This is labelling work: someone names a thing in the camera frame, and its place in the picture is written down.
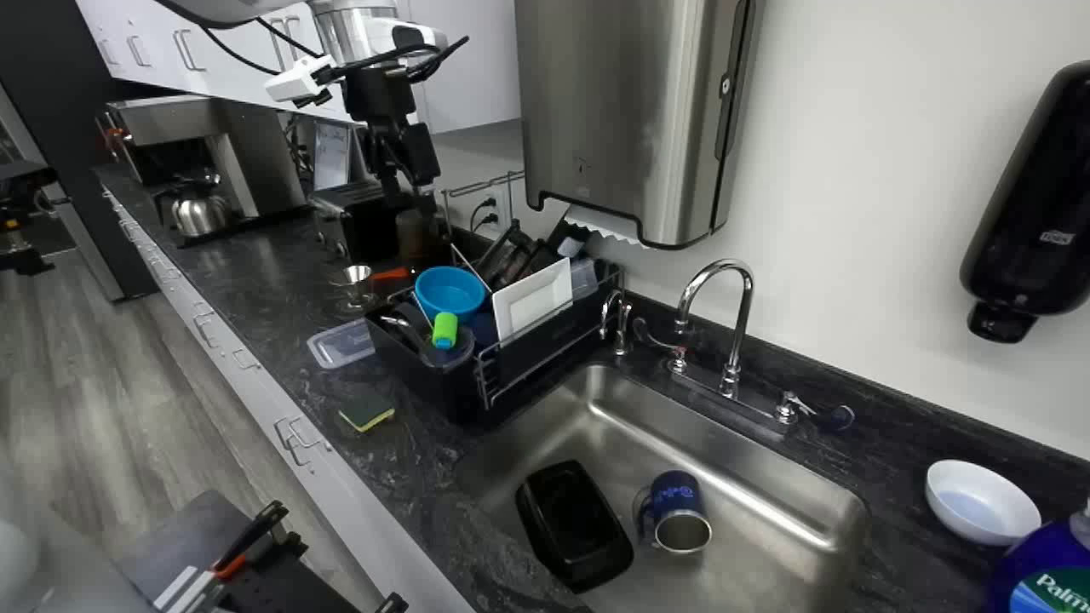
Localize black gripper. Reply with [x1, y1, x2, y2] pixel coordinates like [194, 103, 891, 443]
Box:
[344, 54, 438, 187]

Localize blue steel mug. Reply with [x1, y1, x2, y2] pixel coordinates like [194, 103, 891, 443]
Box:
[638, 471, 713, 554]

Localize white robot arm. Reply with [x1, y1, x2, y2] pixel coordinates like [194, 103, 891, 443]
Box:
[158, 0, 463, 192]

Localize blue plastic cup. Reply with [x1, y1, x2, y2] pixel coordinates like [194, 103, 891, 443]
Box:
[412, 267, 486, 332]

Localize chrome sink faucet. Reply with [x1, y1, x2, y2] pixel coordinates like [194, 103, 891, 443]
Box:
[632, 258, 854, 435]

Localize stainless steel sink basin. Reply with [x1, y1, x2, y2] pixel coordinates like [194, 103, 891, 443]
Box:
[457, 365, 870, 613]

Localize steel coffee maker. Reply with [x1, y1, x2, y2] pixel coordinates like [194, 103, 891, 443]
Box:
[100, 94, 304, 243]

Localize white upper cabinets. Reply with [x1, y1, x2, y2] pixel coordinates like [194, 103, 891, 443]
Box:
[76, 0, 320, 111]

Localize steel paper towel dispenser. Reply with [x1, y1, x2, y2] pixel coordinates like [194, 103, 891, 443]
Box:
[515, 0, 762, 250]

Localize clear plastic container lid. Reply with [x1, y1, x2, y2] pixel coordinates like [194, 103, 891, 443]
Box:
[306, 319, 375, 372]

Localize white cutting board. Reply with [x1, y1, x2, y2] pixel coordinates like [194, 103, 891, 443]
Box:
[490, 258, 573, 343]

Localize black dish drying rack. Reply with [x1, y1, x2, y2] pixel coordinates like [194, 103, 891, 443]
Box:
[365, 261, 621, 429]

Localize green yellow sponge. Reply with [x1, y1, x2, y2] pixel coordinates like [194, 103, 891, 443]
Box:
[337, 396, 394, 431]

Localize black plastic food container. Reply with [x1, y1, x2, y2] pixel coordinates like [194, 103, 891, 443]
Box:
[515, 461, 632, 592]

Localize white ceramic bowl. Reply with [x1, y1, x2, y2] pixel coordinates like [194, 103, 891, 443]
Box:
[924, 461, 1042, 547]

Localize blue dish soap bottle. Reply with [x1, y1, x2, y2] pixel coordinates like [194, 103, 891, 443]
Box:
[983, 504, 1090, 613]

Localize black wall soap dispenser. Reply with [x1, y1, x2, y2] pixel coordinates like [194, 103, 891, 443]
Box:
[960, 60, 1090, 343]

